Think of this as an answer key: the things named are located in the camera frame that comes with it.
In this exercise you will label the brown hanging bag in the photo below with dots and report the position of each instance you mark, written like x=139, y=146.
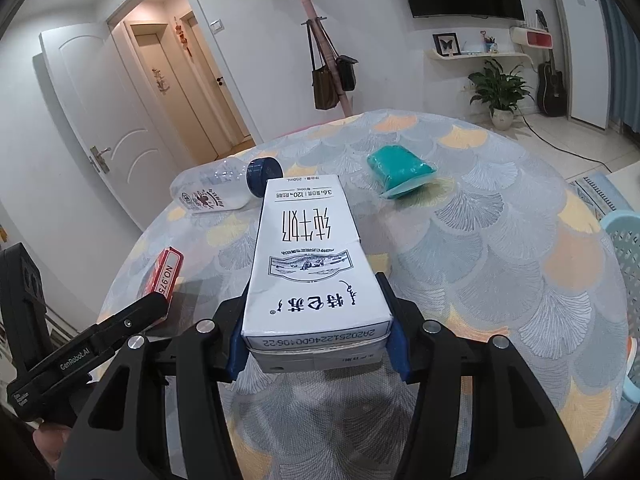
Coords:
x=325, y=90

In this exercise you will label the green potted plant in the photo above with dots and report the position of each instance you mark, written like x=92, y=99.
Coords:
x=500, y=90

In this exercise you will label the red white box shelf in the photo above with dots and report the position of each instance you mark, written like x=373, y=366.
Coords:
x=532, y=37

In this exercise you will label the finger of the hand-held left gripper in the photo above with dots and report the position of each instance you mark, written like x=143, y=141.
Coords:
x=135, y=317

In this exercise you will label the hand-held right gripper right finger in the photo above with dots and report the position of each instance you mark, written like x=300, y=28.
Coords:
x=401, y=355

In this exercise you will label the small shelf ornament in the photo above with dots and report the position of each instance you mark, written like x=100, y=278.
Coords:
x=490, y=42

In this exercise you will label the white coffee table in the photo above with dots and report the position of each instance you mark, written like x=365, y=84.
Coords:
x=631, y=180

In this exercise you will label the black guitar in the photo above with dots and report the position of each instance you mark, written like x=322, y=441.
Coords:
x=551, y=87

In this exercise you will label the blue patterned rug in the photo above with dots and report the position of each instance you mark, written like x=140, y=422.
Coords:
x=592, y=192

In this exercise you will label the teal plastic basket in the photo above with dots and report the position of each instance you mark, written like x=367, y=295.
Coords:
x=625, y=250

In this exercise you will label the black picture frame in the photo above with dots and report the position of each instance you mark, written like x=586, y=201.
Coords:
x=446, y=45

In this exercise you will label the teal packet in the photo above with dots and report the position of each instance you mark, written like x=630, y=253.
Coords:
x=400, y=170

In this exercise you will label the black hanging bag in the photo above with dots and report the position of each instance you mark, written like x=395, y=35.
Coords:
x=346, y=74

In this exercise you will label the clear bottle blue cap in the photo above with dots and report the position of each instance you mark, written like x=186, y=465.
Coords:
x=210, y=195

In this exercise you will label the person's left hand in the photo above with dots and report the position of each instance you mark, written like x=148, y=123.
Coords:
x=50, y=445

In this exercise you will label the blue white milk carton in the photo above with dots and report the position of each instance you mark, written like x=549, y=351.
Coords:
x=310, y=260

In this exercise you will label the wooden hallway door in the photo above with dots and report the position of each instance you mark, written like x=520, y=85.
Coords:
x=215, y=85

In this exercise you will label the white door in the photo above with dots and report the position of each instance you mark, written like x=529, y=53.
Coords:
x=100, y=110

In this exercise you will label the white refrigerator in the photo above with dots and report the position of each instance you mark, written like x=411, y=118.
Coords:
x=580, y=45

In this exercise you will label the pink coat rack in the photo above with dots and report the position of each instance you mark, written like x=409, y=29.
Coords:
x=325, y=35

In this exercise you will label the short wavy white shelf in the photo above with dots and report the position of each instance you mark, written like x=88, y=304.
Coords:
x=480, y=55

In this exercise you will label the red hanging ornament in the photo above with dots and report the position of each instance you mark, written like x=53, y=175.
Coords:
x=180, y=35

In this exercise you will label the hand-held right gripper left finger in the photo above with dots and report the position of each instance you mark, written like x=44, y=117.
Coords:
x=235, y=355

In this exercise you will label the small red box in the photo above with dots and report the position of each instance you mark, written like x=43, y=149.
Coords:
x=162, y=272

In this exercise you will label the white light switch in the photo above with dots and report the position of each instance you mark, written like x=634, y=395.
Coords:
x=216, y=25

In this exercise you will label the blue curtain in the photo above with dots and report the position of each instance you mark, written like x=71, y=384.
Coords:
x=622, y=60

